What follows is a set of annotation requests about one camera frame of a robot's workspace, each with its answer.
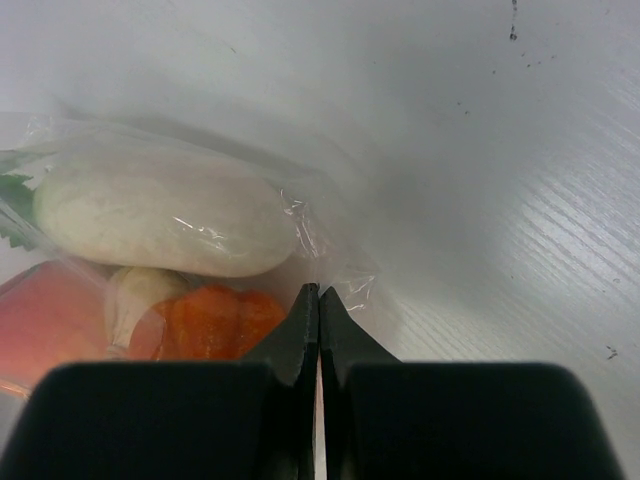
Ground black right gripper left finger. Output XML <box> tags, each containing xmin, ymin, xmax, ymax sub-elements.
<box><xmin>1</xmin><ymin>284</ymin><xmax>319</xmax><ymax>479</ymax></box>

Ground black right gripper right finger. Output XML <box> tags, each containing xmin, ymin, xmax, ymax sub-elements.
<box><xmin>319</xmin><ymin>290</ymin><xmax>623</xmax><ymax>479</ymax></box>

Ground clear zip top bag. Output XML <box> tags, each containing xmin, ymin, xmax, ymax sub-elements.
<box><xmin>1</xmin><ymin>113</ymin><xmax>378</xmax><ymax>399</ymax></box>

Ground pink fake peach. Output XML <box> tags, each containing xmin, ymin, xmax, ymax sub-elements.
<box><xmin>0</xmin><ymin>261</ymin><xmax>114</xmax><ymax>389</ymax></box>

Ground beige fake garlic bulb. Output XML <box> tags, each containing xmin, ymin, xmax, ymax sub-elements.
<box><xmin>104</xmin><ymin>267</ymin><xmax>190</xmax><ymax>359</ymax></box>

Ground red-orange fake pepper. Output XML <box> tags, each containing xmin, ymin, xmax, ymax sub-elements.
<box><xmin>128</xmin><ymin>285</ymin><xmax>286</xmax><ymax>361</ymax></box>

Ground white fake daikon radish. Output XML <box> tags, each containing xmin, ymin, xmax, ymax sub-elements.
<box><xmin>34</xmin><ymin>152</ymin><xmax>296</xmax><ymax>278</ymax></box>

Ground green fake leaf piece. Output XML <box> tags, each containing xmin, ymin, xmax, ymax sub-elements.
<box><xmin>1</xmin><ymin>174</ymin><xmax>36</xmax><ymax>251</ymax></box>

